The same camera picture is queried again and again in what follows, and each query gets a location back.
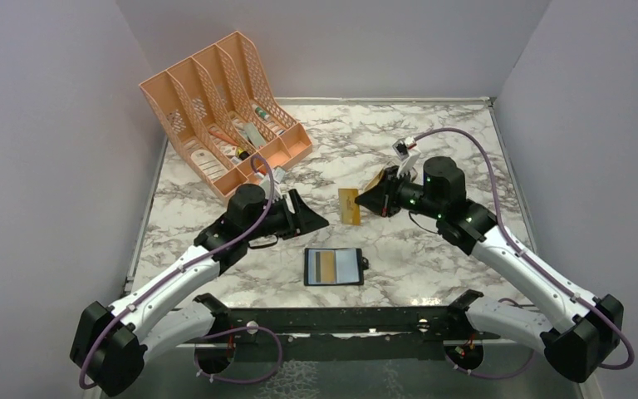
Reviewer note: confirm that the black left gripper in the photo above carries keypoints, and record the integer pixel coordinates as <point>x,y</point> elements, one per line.
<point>304,219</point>

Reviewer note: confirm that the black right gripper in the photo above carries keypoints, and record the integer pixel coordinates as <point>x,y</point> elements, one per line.
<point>376,199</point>

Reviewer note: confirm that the gold striped credit card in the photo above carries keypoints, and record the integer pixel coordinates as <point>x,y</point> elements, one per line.
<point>325,267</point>

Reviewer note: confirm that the black leather card holder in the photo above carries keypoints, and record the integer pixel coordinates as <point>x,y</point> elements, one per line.
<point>350,267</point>

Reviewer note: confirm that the beige oval card tray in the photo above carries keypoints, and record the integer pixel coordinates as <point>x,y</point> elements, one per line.
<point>379,179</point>

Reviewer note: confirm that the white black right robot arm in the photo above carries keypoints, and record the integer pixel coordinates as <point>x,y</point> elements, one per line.
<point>575,331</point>

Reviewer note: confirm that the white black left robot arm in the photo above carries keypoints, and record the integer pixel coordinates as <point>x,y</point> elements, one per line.
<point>113,343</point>

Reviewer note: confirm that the green white tube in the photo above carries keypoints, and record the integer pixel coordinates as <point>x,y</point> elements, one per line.
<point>262,114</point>

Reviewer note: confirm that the orange plastic desk organizer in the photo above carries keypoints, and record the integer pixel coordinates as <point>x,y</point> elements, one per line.
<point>215,88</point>

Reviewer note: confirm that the orange pen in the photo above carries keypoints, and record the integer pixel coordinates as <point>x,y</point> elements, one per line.
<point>222,136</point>

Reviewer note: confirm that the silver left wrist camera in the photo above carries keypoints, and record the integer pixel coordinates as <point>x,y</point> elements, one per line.
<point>278,175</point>

